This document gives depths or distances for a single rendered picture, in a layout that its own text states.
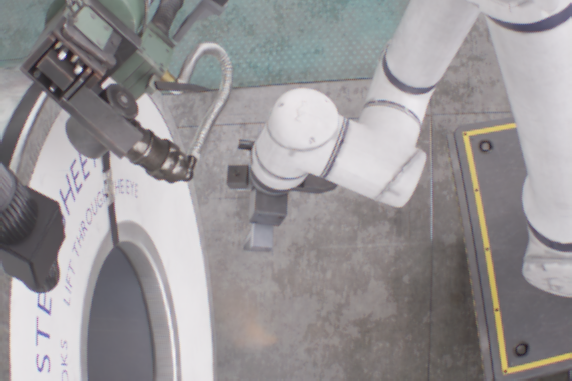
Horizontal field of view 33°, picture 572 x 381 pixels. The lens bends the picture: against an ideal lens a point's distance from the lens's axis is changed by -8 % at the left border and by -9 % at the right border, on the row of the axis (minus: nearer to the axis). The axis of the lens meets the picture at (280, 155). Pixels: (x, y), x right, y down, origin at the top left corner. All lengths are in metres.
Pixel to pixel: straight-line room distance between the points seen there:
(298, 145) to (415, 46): 0.20
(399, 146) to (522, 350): 0.97
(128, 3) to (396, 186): 0.46
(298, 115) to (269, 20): 1.87
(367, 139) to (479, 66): 1.67
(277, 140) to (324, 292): 1.38
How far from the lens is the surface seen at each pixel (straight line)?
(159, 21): 1.59
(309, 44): 3.11
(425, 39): 1.29
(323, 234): 2.77
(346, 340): 2.63
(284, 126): 1.33
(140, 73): 1.47
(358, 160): 1.36
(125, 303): 2.10
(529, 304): 2.29
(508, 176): 2.44
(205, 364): 2.34
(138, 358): 2.13
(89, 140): 1.40
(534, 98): 1.06
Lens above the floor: 2.45
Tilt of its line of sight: 57 degrees down
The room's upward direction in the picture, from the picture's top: 20 degrees counter-clockwise
